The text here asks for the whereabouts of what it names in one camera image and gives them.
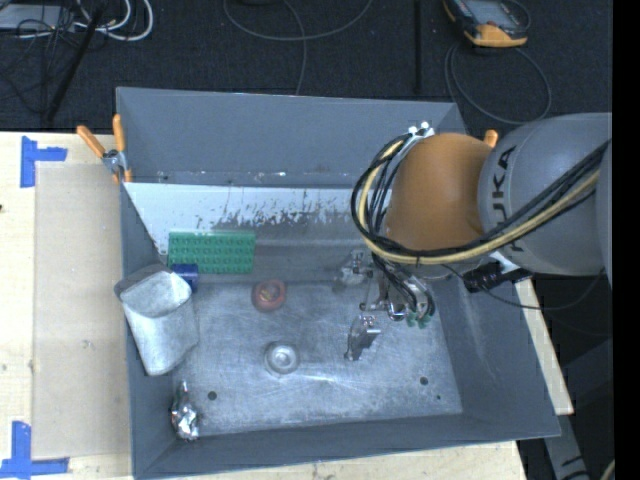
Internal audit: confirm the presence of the clear round glass disc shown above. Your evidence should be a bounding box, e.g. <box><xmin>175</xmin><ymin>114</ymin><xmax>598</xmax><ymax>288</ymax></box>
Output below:
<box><xmin>262</xmin><ymin>339</ymin><xmax>302</xmax><ymax>376</ymax></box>

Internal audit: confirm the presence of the small blue block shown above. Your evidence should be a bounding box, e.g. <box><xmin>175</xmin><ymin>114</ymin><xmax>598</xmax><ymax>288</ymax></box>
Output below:
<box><xmin>170</xmin><ymin>262</ymin><xmax>201</xmax><ymax>293</ymax></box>

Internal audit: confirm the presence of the red ring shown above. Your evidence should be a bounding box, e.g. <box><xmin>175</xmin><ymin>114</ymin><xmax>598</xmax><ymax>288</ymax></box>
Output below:
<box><xmin>250</xmin><ymin>278</ymin><xmax>289</xmax><ymax>315</ymax></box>

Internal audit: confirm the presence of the green studded flat block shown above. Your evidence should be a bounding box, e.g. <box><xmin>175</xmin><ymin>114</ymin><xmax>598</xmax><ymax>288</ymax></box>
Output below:
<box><xmin>166</xmin><ymin>229</ymin><xmax>258</xmax><ymax>276</ymax></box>

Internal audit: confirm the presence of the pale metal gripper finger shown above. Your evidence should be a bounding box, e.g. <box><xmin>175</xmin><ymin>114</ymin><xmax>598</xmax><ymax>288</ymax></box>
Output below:
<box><xmin>331</xmin><ymin>249</ymin><xmax>375</xmax><ymax>293</ymax></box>
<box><xmin>343</xmin><ymin>313</ymin><xmax>383</xmax><ymax>362</ymax></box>

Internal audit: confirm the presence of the silver metal cup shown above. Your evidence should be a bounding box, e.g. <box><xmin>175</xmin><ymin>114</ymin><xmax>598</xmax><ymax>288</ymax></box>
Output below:
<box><xmin>113</xmin><ymin>263</ymin><xmax>202</xmax><ymax>377</ymax></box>

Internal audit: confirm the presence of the black cylinder on white bracket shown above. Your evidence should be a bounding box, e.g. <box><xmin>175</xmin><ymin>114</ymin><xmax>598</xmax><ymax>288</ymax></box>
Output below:
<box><xmin>462</xmin><ymin>251</ymin><xmax>534</xmax><ymax>294</ymax></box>

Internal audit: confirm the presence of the pale wood flat board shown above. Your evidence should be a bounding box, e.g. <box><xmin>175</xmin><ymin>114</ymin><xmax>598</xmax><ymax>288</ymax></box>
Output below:
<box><xmin>30</xmin><ymin>161</ymin><xmax>133</xmax><ymax>462</ymax></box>

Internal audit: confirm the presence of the crumpled silver foil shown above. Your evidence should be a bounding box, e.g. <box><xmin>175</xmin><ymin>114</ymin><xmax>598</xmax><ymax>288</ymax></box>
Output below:
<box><xmin>170</xmin><ymin>379</ymin><xmax>202</xmax><ymax>442</ymax></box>

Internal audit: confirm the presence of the grey metal bin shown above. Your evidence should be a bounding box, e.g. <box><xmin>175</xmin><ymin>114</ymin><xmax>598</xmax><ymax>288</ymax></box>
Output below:
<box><xmin>113</xmin><ymin>86</ymin><xmax>563</xmax><ymax>480</ymax></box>

